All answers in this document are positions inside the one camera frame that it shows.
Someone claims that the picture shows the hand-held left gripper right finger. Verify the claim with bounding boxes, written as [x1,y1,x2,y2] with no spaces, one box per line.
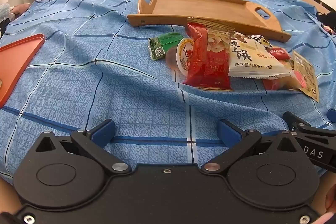
[201,119,298,176]

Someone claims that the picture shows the blue checked bedsheet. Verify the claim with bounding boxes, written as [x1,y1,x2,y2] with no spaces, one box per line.
[0,0,336,184]

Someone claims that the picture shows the green snack packet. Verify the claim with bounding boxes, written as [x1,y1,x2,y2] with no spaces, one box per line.
[148,32,184,61]

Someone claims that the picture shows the golden snack pouch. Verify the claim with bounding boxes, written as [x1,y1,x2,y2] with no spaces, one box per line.
[262,59,308,92]

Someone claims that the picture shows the small colourful doll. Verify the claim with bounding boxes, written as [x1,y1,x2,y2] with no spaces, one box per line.
[322,23,336,36]

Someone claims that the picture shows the beige snack packet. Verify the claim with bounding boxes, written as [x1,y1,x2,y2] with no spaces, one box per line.
[292,50,321,104]

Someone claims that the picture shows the pink cloth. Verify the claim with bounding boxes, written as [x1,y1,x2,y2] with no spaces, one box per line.
[10,3,31,16]

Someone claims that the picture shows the pale blue cloth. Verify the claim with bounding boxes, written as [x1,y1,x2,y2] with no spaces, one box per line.
[0,4,11,20]

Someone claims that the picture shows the red biscuit packet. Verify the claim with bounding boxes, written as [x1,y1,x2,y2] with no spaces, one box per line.
[268,47,292,60]

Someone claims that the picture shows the wooden tray with handles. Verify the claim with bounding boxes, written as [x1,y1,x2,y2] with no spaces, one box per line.
[127,0,292,43]

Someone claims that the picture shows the orange plastic tray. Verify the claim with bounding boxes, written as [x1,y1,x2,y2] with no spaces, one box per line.
[0,34,45,109]

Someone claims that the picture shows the jelly cup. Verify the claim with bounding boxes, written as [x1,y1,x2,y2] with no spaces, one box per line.
[165,38,196,75]

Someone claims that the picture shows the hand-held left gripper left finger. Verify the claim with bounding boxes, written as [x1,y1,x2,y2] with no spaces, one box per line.
[34,119,132,176]

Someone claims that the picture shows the red nut packet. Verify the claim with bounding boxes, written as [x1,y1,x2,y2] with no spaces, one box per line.
[182,18,235,92]

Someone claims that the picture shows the white cake packet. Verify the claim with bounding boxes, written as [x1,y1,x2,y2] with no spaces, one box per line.
[228,32,296,80]

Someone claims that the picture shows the dark cloth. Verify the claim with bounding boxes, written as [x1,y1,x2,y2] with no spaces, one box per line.
[316,11,336,30]

